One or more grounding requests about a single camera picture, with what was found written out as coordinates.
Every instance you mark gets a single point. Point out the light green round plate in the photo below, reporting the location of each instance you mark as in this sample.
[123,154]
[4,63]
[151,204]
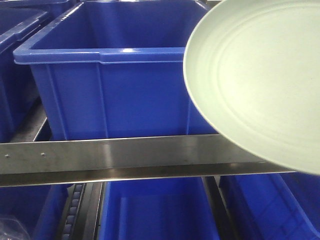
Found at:
[252,69]

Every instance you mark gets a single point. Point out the blue bin upper shelf centre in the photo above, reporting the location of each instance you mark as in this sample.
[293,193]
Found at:
[114,69]

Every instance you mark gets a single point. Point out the blue bin shelf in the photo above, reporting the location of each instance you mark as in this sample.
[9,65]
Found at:
[20,20]
[114,69]

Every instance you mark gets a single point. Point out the blue bin upper shelf left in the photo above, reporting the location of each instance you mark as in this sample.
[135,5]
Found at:
[20,20]

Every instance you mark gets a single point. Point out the blue bin below centre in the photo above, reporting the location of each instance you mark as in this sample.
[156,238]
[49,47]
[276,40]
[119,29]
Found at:
[157,209]

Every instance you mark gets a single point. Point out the blue bin below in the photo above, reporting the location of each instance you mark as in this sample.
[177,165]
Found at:
[38,208]
[157,209]
[279,206]

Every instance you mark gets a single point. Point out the lower roller track strip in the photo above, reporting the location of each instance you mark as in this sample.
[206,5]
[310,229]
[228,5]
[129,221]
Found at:
[72,211]

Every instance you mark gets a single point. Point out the blue bin below left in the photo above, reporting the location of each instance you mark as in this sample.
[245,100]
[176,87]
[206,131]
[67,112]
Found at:
[38,208]

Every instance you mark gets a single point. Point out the blue bin below right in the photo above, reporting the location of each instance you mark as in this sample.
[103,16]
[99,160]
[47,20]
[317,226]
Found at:
[279,206]

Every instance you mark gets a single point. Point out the steel shelf rack frame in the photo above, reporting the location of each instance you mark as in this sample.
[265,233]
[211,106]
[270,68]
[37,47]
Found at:
[32,159]

